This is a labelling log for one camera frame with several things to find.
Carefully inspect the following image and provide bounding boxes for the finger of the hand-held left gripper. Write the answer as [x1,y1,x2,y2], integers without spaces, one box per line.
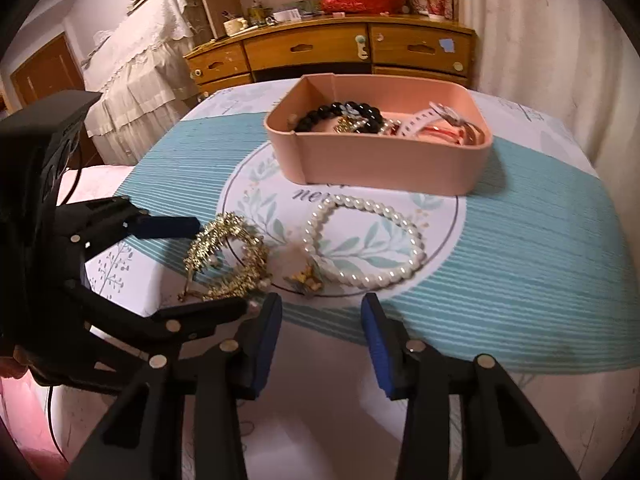
[66,280,261,364]
[60,197,200,261]

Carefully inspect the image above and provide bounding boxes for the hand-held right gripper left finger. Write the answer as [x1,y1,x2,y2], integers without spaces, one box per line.
[65,292,283,480]

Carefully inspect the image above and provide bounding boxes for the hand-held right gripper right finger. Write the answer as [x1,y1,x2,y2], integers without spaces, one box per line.
[361,292,581,480]

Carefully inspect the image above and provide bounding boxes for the gold leaf bracelet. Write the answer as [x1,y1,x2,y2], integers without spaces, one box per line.
[182,212,273,303]

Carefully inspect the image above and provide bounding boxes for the gold pendant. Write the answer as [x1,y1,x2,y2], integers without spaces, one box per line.
[284,265,326,297]

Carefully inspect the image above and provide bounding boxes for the white pearl bracelet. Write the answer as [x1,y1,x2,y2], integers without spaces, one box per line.
[301,196,427,289]

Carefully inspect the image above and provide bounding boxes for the pink plastic tray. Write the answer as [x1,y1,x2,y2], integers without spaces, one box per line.
[264,74,493,196]

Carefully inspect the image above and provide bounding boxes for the black bead bracelet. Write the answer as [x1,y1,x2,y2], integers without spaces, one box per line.
[292,101,386,135]

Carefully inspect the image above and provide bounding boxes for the gold flower brooch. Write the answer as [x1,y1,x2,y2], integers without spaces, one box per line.
[335,104,371,134]

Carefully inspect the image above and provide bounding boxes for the pink cord bracelet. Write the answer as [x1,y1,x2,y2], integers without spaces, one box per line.
[390,122,468,146]

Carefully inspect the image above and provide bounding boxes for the rose gold wrist watch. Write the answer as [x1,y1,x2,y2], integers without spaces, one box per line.
[397,101,486,147]

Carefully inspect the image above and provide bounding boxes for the brown wooden door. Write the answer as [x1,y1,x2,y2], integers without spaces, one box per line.
[10,32,86,108]

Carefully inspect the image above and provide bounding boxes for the white lace cover cloth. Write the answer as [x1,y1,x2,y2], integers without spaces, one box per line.
[80,0,203,166]

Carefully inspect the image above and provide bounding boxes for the tree print tablecloth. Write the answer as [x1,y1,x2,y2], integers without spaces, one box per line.
[50,77,640,480]

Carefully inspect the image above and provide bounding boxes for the wooden desk with drawers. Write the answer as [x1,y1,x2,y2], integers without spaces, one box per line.
[184,15,477,98]

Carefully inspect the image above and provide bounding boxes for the white floral curtain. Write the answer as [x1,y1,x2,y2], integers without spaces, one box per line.
[452,0,640,201]

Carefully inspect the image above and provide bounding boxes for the black cable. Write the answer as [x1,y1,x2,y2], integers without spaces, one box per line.
[46,385,68,463]

